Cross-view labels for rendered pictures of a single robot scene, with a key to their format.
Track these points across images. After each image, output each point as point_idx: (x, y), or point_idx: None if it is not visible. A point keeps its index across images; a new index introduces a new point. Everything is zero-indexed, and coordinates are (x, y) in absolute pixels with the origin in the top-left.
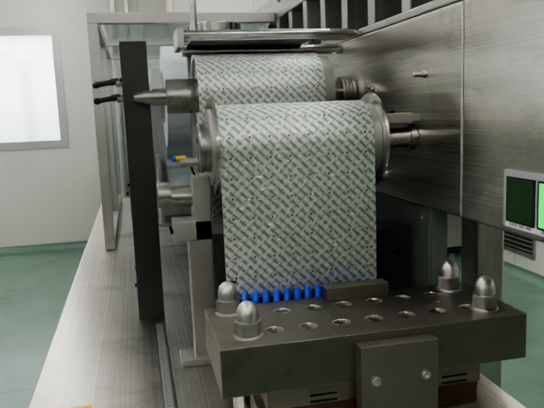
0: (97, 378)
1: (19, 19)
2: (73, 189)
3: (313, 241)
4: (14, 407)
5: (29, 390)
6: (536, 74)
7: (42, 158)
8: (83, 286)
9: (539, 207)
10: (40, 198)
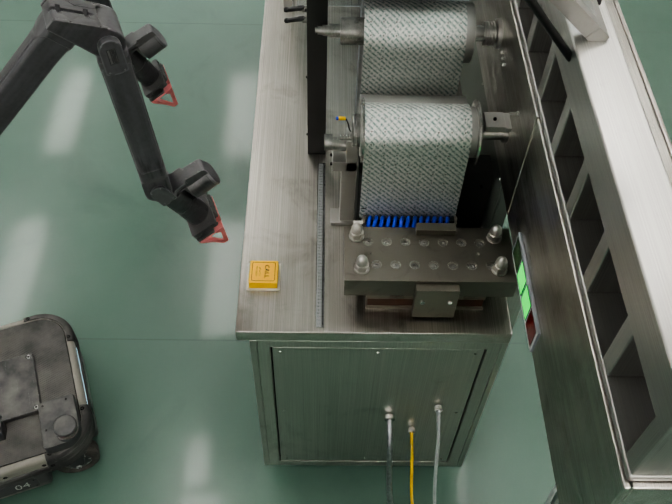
0: (280, 224)
1: None
2: None
3: (417, 195)
4: (193, 45)
5: (205, 25)
6: (537, 215)
7: None
8: (267, 83)
9: (519, 269)
10: None
